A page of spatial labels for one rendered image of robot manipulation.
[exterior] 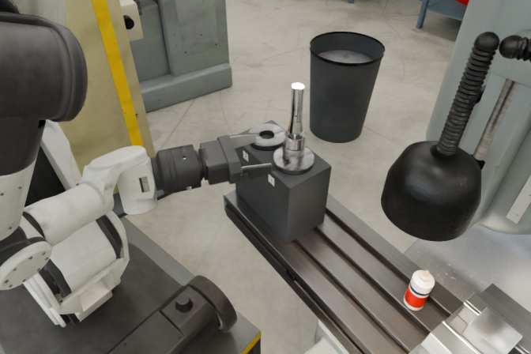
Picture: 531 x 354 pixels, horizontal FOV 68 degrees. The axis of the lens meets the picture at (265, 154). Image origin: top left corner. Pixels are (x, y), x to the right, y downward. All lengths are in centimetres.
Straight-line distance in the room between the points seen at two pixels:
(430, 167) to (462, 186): 3
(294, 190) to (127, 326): 71
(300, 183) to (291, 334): 114
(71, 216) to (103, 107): 150
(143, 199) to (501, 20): 62
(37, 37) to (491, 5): 41
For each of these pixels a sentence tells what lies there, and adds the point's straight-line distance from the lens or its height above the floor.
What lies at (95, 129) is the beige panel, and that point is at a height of 49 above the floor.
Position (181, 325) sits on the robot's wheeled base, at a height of 61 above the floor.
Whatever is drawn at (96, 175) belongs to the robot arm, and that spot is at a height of 123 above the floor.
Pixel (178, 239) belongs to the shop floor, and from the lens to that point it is 218.
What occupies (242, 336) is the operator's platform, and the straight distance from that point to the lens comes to 142.
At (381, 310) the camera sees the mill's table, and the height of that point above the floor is 93.
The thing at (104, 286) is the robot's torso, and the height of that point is 74.
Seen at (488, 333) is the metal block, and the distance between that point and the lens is 75.
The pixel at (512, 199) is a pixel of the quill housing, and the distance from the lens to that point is 48.
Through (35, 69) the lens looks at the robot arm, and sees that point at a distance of 40.
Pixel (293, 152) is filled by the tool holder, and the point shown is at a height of 116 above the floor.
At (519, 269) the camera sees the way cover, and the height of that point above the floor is 94.
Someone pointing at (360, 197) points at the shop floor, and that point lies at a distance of 241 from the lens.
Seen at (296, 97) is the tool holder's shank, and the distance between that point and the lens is 75.
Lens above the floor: 168
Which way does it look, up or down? 40 degrees down
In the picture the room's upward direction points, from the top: straight up
